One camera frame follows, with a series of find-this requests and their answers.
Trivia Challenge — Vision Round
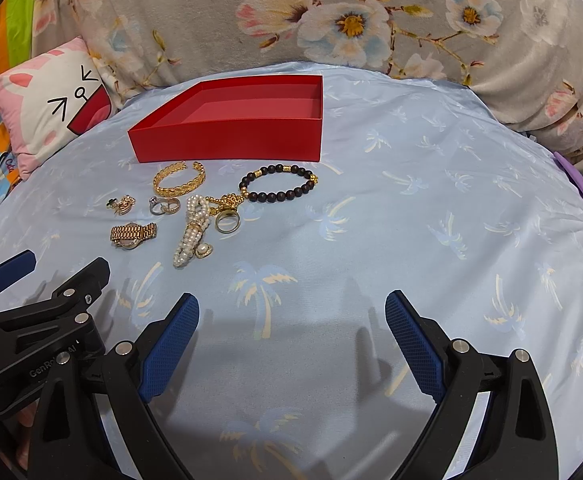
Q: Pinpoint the cat face pillow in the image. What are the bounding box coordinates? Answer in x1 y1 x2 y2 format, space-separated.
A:
0 37 115 180

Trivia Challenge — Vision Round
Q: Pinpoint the gold band ring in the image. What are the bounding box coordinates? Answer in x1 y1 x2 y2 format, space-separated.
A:
213 209 243 235

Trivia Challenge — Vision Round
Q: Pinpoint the gold clover chain bracelet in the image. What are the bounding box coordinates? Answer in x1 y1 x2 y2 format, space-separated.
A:
106 194 137 217

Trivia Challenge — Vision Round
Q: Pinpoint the gold braided cuff bangle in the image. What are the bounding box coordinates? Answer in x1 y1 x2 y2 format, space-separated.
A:
153 162 206 198

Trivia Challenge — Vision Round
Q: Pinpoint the gold ear cuff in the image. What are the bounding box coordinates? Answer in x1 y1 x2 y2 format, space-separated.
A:
162 198 181 214

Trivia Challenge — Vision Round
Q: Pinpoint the grey floral blanket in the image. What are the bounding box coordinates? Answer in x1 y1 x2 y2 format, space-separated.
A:
32 0 583 171

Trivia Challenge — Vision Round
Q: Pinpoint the gold chain necklace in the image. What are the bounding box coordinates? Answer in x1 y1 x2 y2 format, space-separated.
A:
205 192 248 217

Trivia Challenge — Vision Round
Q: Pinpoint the black bead bracelet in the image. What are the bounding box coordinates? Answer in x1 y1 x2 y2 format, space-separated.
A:
238 162 320 205

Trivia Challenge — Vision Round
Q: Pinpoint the gold watch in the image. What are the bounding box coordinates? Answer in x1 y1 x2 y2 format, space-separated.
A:
110 222 157 250

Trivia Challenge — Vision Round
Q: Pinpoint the red open box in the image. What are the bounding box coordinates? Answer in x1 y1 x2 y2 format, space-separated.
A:
128 75 323 162

